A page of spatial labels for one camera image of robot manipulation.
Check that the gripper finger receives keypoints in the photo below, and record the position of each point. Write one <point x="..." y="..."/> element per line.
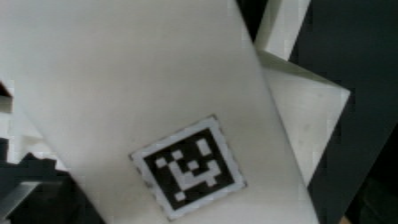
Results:
<point x="42" y="197"/>

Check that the small white cabinet top block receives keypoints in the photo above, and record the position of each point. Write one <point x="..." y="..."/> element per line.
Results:
<point x="140" y="85"/>

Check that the white cabinet body box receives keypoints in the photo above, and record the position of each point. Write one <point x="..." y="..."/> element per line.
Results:
<point x="310" y="100"/>

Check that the white U-shaped fence frame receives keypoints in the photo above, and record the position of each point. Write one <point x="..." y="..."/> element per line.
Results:
<point x="280" y="26"/>

